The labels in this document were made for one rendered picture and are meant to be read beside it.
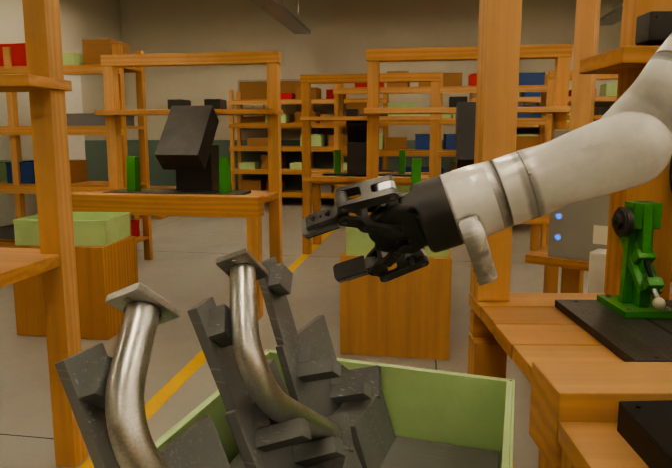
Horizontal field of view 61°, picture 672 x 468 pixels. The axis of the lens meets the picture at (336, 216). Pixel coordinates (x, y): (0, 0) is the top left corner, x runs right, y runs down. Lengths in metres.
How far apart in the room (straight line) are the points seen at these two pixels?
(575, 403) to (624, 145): 0.62
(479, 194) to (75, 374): 0.39
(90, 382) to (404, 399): 0.57
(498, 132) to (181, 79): 11.12
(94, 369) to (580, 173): 0.46
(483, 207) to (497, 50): 1.06
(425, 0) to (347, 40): 1.63
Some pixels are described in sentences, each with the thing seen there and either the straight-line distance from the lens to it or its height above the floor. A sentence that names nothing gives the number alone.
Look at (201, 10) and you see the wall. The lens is 12.46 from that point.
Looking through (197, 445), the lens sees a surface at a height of 1.02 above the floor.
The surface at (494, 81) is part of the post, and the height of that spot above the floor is 1.47.
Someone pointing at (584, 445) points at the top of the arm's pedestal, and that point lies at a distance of 1.04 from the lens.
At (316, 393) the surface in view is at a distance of 0.88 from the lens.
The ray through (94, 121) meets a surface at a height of 1.47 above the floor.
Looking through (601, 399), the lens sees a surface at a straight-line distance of 1.11.
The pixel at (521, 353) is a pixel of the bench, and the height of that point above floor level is 0.88.
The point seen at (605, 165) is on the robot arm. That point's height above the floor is 1.30.
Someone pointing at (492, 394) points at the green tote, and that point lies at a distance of 0.95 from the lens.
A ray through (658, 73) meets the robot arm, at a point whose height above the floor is 1.39.
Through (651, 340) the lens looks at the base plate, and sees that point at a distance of 1.41.
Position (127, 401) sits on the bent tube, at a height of 1.12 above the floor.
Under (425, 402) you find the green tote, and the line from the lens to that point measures 0.97.
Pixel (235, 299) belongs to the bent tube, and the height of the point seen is 1.15.
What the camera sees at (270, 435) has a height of 1.01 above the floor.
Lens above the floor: 1.33
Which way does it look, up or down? 8 degrees down
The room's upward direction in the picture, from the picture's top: straight up
